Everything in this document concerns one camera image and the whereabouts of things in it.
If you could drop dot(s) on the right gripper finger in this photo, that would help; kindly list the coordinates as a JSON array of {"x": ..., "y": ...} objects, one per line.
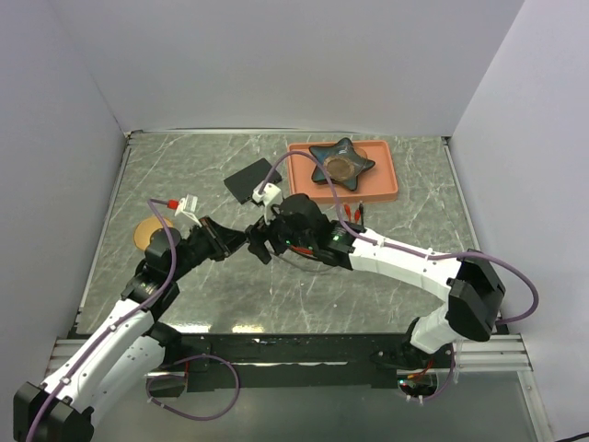
[
  {"x": 257, "y": 246},
  {"x": 258, "y": 230}
]

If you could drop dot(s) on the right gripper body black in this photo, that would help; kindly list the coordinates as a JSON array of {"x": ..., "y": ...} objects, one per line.
[{"x": 282, "y": 234}]

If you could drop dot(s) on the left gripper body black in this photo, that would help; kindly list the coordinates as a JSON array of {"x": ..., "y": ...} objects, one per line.
[{"x": 199, "y": 247}]

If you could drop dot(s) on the black network switch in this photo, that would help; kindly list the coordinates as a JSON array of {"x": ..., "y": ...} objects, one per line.
[{"x": 242, "y": 183}]

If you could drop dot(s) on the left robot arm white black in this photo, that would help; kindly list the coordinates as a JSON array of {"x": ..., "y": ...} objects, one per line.
[{"x": 69, "y": 403}]

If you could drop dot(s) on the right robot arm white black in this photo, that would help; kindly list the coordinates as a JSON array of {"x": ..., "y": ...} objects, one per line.
[{"x": 468, "y": 287}]

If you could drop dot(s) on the dark blue star dish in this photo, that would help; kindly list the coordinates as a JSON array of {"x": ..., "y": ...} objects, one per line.
[{"x": 342, "y": 162}]

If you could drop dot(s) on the salmon pink tray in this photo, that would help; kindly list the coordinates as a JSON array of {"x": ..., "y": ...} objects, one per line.
[{"x": 379, "y": 184}]

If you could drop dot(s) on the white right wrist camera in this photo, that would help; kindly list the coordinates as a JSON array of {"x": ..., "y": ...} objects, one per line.
[{"x": 267, "y": 195}]

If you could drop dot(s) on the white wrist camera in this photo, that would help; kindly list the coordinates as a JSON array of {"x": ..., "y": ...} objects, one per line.
[
  {"x": 267, "y": 195},
  {"x": 185, "y": 206}
]

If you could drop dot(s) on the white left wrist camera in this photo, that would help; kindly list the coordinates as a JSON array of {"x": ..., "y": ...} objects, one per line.
[{"x": 185, "y": 206}]

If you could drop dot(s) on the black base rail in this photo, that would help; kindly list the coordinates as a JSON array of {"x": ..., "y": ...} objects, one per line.
[{"x": 221, "y": 361}]

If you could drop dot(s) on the aluminium frame rail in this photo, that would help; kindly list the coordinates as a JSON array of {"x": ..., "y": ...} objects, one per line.
[{"x": 502, "y": 353}]

